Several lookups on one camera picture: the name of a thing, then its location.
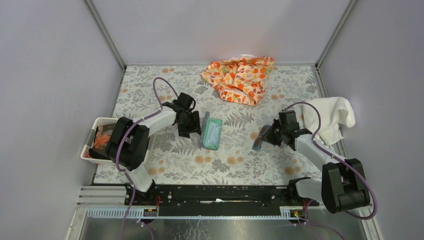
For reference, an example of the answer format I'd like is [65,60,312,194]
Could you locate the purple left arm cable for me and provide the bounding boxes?
[114,77,180,240]

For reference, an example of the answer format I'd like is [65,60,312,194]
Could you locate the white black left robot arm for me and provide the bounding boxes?
[105,92,202,206]

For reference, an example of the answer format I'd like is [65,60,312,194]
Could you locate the blue frame sunglasses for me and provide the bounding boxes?
[252,125,271,151]

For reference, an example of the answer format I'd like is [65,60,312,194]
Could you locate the dark blue glasses case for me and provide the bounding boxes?
[199,111,223,151]

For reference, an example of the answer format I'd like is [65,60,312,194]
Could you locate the floral grey tablecloth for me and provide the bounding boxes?
[112,65,321,185]

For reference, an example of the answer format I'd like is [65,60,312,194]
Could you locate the light blue cleaning cloth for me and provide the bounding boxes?
[204,121,222,148]

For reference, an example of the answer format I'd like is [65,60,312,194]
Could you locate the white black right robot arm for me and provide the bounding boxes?
[255,110,371,214]

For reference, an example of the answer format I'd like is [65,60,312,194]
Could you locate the orange floral fabric bag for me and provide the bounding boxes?
[200,54,275,107]

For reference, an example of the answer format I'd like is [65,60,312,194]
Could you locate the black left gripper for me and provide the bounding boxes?
[176,111,202,140]

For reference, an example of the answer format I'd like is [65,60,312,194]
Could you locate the white perforated plastic basket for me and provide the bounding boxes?
[80,117,155,166]

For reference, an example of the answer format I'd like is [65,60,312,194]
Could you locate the white towel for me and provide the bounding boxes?
[301,97,356,146]

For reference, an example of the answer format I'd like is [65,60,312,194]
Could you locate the aluminium frame profile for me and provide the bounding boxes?
[64,185,382,240]

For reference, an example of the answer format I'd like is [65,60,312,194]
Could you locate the black pouch in basket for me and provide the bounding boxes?
[88,123,116,160]

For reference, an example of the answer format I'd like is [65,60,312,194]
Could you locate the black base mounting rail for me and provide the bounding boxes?
[124,184,310,218]

